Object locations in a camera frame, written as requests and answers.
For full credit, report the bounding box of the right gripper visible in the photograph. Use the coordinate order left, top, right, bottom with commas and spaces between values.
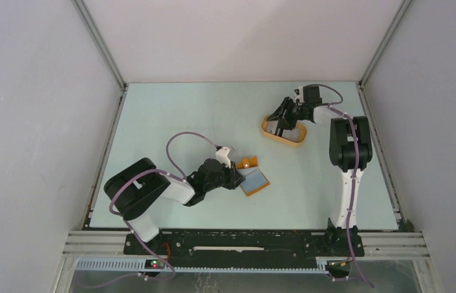
267, 96, 309, 130

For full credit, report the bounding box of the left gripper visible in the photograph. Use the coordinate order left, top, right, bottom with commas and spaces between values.
204, 159, 245, 192

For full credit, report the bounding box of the orange leather card holder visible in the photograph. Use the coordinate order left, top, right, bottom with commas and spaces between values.
236, 156, 270, 197

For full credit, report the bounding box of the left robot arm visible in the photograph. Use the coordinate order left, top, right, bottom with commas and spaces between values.
103, 157, 245, 254

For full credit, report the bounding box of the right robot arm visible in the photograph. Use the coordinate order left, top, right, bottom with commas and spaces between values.
261, 84, 373, 255

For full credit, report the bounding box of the tan oval tray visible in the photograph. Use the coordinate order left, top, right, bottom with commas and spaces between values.
261, 115, 308, 148

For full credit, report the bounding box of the left controller board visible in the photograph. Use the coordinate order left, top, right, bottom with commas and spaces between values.
145, 259, 165, 269

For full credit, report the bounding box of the controller board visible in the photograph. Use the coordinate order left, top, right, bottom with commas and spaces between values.
145, 259, 165, 269
327, 261, 351, 270

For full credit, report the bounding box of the right controller board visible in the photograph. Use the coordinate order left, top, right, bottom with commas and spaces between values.
327, 261, 351, 270

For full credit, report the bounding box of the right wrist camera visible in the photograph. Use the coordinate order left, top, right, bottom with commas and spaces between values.
294, 86, 304, 104

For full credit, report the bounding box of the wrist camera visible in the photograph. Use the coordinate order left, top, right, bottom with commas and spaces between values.
215, 145, 233, 168
294, 86, 304, 104

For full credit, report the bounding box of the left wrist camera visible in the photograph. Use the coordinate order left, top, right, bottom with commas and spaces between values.
215, 145, 233, 168

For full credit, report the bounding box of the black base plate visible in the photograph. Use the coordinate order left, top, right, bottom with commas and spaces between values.
123, 229, 364, 269

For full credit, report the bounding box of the aluminium frame rail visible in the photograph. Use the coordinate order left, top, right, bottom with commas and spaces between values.
59, 230, 431, 272

